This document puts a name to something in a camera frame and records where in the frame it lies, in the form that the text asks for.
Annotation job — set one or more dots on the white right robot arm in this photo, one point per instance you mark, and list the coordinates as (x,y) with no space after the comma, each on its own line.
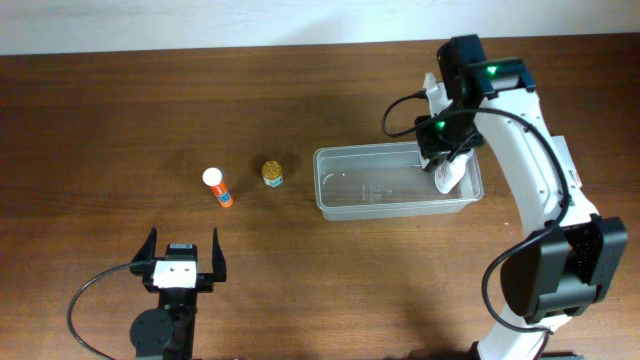
(569,254)

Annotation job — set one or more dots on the orange Redoxon tablet tube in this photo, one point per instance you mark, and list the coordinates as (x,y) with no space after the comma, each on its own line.
(213,178)

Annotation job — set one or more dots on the small gold-lidded balm jar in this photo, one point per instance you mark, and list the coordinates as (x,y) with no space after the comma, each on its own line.
(272,173)

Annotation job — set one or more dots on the clear plastic container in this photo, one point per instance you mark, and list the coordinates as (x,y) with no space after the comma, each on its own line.
(385,180)

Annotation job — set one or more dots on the white spray bottle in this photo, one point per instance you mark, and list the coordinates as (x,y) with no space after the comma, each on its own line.
(449,173)

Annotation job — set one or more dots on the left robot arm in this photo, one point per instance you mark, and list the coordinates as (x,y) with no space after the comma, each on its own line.
(167,330)

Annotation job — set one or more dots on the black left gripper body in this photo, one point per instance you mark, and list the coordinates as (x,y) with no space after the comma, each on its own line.
(204,283)

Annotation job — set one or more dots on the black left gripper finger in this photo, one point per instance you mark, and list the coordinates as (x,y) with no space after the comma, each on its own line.
(145,256)
(219,267)

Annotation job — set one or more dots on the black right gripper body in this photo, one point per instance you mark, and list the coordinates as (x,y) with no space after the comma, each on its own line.
(441,135)

